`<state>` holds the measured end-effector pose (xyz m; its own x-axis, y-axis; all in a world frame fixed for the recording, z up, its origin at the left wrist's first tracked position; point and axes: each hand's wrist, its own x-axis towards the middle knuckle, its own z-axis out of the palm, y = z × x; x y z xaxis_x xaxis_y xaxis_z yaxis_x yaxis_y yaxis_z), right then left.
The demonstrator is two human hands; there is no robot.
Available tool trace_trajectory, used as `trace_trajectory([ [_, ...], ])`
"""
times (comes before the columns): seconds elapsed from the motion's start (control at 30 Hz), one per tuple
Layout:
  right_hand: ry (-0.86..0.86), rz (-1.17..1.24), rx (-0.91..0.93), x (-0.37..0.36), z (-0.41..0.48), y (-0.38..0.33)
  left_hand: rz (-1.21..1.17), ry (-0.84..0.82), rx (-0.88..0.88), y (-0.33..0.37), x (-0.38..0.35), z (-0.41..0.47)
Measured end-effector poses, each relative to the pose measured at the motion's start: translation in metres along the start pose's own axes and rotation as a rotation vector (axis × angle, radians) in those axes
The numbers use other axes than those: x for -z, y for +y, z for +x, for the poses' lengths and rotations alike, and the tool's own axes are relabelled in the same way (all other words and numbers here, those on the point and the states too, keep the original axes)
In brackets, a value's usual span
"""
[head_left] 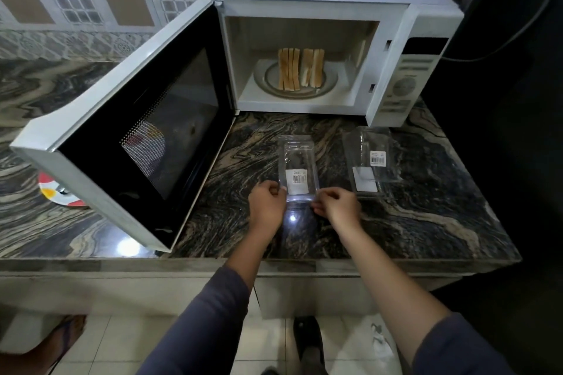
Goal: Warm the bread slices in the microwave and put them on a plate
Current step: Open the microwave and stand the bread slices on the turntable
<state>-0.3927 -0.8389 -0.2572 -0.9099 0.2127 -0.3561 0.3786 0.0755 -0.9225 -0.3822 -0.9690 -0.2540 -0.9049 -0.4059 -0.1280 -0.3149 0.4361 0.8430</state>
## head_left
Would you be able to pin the person's right hand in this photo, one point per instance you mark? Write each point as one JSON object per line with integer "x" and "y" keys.
{"x": 341, "y": 210}

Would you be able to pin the person's left hand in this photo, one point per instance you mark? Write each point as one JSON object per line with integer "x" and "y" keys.
{"x": 266, "y": 205}

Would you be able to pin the clear plastic container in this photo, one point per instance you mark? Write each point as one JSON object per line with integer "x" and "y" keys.
{"x": 371, "y": 155}
{"x": 298, "y": 159}

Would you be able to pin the sliced bread stack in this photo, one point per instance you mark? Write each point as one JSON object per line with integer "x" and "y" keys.
{"x": 312, "y": 67}
{"x": 289, "y": 69}

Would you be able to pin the silver refrigerator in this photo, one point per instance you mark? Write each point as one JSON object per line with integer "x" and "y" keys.
{"x": 519, "y": 146}

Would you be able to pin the polka dot plate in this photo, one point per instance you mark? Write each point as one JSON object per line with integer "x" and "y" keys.
{"x": 57, "y": 198}

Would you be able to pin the person's right forearm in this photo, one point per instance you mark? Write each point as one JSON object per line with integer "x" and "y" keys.
{"x": 413, "y": 300}

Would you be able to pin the person's left forearm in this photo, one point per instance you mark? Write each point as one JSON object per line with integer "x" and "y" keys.
{"x": 220, "y": 300}

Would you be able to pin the person's black shoe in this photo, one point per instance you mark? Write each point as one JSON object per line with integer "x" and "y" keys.
{"x": 270, "y": 371}
{"x": 308, "y": 339}

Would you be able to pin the white plastic bag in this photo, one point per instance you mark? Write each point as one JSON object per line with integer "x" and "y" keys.
{"x": 380, "y": 341}

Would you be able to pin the light lower kitchen cabinet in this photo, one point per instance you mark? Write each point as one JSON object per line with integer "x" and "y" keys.
{"x": 132, "y": 295}

